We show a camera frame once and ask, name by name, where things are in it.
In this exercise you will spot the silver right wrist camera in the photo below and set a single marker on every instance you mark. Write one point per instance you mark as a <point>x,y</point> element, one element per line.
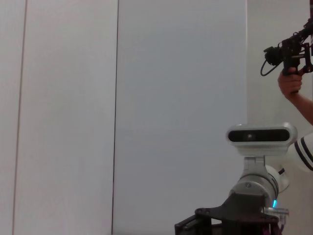
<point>256,135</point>

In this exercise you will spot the black handheld camera rig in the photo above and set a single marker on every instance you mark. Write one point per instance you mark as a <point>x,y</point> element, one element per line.
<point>291,54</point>

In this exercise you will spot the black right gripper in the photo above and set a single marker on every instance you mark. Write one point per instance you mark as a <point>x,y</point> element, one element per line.
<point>242,215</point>

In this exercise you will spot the person hand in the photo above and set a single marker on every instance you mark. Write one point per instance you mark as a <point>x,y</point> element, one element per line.
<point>291,82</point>

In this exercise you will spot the person forearm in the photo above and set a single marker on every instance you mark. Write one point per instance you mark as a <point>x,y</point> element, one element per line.
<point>303,105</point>

